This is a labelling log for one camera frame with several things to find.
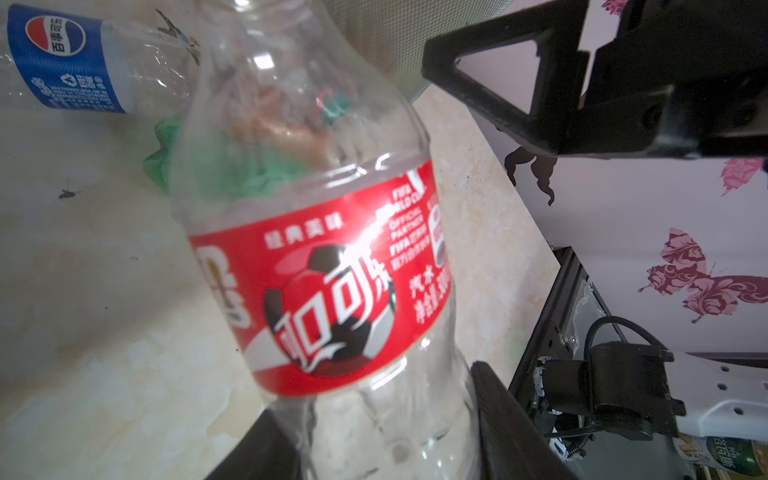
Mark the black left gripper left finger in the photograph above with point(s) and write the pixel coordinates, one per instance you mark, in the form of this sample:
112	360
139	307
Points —
264	453

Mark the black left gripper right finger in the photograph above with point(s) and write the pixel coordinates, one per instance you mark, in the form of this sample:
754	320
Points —
511	447

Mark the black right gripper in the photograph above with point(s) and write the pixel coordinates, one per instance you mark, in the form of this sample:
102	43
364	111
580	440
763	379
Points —
681	79

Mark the clear Coca-Cola bottle yellow cap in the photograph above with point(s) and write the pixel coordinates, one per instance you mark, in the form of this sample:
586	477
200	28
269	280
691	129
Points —
304	183

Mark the clear bottle green label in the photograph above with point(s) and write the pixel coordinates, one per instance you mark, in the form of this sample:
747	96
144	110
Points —
745	458

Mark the green Sprite bottle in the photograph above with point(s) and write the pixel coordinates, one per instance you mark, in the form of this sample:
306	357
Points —
156	166

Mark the clear Pepsi bottle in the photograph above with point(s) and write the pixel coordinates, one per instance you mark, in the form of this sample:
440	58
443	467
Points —
63	61

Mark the wire mesh waste bin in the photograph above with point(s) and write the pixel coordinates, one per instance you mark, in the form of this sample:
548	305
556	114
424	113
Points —
391	34

